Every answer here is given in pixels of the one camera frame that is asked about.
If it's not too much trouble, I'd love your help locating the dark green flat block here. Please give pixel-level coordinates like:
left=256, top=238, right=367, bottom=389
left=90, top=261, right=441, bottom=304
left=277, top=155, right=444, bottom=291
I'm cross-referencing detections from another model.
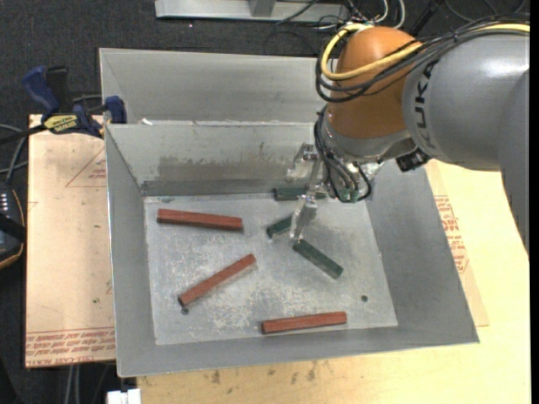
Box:
left=291, top=238, right=344, bottom=280
left=274, top=186, right=328, bottom=202
left=265, top=215, right=296, bottom=240

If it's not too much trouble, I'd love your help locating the red-brown flat block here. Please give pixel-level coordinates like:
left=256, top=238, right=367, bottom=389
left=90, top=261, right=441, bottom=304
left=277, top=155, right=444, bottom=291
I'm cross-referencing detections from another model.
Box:
left=177, top=252, right=259, bottom=308
left=156, top=208, right=245, bottom=232
left=260, top=311, right=349, bottom=336

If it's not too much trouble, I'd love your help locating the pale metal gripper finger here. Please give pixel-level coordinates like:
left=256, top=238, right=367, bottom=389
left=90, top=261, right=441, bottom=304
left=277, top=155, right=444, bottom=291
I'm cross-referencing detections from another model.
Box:
left=286, top=142, right=318, bottom=182
left=289, top=195, right=318, bottom=245

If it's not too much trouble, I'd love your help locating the grey metal bin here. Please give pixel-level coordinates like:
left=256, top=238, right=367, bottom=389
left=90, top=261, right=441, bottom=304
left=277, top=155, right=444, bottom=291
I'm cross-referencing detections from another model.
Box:
left=99, top=47, right=481, bottom=379

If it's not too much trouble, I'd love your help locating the brown cardboard board, red print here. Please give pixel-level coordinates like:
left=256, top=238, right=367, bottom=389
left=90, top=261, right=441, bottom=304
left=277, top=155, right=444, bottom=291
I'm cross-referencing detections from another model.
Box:
left=24, top=114, right=491, bottom=369

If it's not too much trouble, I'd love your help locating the black cylinder on white bracket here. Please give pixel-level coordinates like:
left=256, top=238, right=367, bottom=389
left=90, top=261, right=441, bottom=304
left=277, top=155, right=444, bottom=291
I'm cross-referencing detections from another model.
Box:
left=381, top=139, right=431, bottom=173

